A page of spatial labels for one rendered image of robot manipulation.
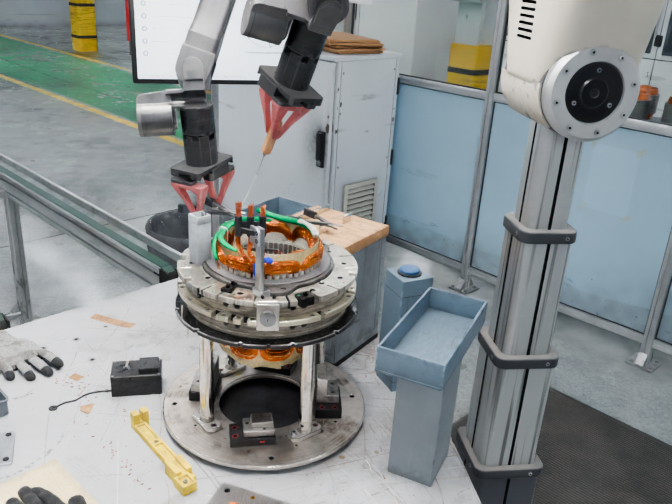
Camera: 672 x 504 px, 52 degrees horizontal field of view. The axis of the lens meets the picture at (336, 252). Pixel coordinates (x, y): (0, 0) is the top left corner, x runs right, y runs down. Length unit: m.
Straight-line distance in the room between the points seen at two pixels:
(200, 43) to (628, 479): 2.09
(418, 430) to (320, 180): 2.48
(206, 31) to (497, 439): 0.95
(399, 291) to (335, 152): 2.19
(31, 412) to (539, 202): 1.02
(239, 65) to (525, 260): 1.24
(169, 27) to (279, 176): 1.75
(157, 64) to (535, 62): 1.31
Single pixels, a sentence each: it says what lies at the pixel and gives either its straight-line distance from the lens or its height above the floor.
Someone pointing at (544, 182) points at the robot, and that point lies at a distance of 1.26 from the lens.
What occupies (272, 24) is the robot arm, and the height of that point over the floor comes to 1.51.
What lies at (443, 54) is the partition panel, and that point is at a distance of 3.71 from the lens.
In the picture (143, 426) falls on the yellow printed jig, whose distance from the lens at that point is 1.35.
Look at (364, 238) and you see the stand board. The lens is 1.46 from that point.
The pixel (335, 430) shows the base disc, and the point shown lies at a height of 0.80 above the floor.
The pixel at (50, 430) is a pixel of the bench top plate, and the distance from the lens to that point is 1.39.
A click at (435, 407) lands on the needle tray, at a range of 1.16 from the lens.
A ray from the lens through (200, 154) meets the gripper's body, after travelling 1.21.
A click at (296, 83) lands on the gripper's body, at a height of 1.42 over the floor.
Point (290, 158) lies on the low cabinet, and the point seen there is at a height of 0.64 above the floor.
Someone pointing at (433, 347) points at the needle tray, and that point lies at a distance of 1.15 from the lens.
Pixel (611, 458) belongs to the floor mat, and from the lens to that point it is 2.78.
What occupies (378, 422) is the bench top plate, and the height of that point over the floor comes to 0.78.
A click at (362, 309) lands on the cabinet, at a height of 0.88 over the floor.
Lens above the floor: 1.59
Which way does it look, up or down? 22 degrees down
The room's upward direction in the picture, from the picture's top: 4 degrees clockwise
